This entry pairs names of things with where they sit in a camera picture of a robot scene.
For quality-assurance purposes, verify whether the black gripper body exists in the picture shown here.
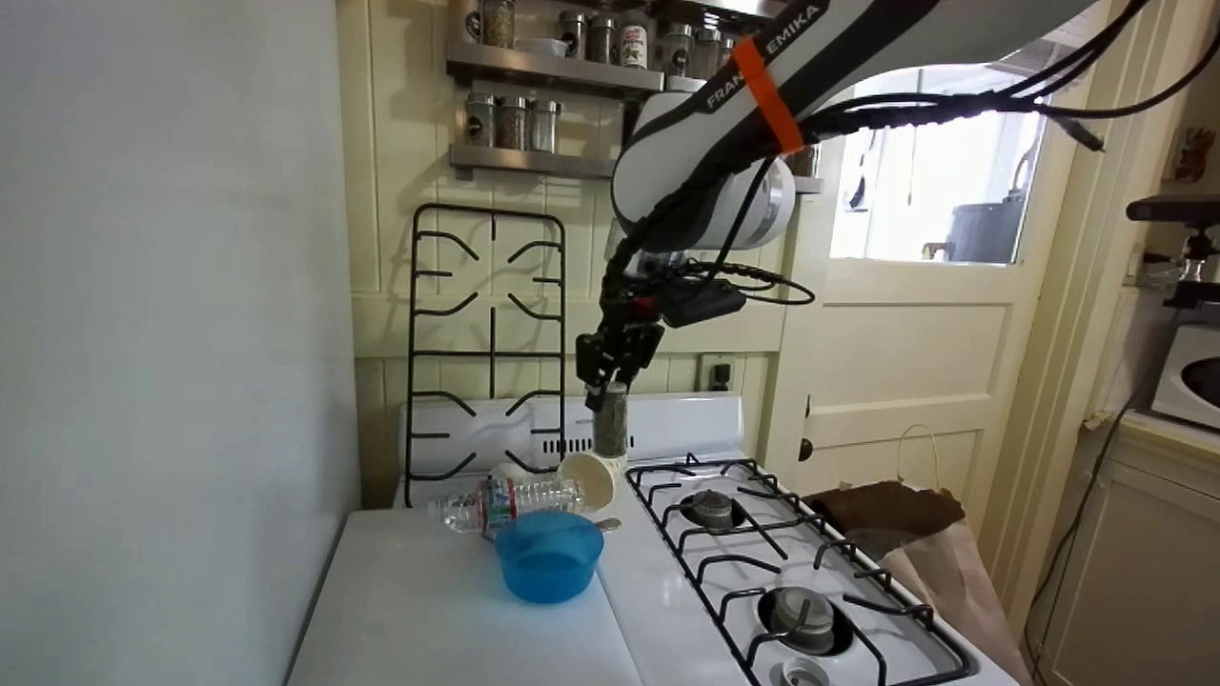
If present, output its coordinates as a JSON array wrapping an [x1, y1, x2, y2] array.
[[577, 264, 749, 382]]

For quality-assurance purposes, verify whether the small grey metal container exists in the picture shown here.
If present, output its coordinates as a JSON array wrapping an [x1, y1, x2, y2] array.
[[595, 388, 630, 456]]

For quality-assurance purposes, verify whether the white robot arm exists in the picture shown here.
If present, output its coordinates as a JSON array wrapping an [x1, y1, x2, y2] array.
[[577, 0, 1092, 413]]

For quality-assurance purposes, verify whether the black leaning stove grate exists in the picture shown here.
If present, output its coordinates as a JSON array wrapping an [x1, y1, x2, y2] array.
[[395, 203, 567, 505]]

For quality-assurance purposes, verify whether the white gas stove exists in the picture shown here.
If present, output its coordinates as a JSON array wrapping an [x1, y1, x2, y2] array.
[[393, 388, 1022, 686]]

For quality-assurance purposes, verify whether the black stove grate on burners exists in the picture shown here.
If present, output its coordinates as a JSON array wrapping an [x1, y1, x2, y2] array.
[[624, 453, 985, 686]]

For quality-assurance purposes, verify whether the cream plastic cup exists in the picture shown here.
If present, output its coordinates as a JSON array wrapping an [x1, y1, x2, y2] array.
[[558, 448, 624, 515]]

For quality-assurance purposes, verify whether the clear plastic water bottle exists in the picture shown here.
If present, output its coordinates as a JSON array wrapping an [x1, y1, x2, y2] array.
[[441, 467, 577, 537]]

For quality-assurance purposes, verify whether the blue plastic bowl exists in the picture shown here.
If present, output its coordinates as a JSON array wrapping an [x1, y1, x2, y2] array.
[[492, 512, 601, 607]]

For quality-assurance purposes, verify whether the lower metal spice shelf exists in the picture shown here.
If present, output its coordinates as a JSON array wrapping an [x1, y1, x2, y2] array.
[[445, 92, 620, 178]]

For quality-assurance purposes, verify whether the metal spice shelf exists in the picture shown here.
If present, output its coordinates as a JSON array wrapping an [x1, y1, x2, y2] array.
[[445, 92, 620, 178], [445, 0, 731, 96]]

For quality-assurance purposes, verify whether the cream door with window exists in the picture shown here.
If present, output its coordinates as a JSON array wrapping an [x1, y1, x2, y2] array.
[[763, 114, 1074, 515]]

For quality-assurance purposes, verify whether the upper metal spice shelf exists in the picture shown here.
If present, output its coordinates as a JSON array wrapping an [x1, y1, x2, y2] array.
[[445, 0, 731, 96]]

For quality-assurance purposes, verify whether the brown paper bag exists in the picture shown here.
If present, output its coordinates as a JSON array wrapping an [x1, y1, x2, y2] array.
[[808, 479, 1032, 686]]

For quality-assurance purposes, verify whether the white microwave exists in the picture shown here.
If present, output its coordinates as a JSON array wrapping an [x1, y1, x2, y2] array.
[[1150, 322, 1220, 430]]

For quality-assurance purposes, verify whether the white side cabinet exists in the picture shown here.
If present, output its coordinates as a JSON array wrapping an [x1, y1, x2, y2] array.
[[1036, 415, 1220, 686]]

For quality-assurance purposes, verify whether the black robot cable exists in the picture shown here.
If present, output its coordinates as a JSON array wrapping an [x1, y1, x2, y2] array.
[[601, 0, 1220, 311]]

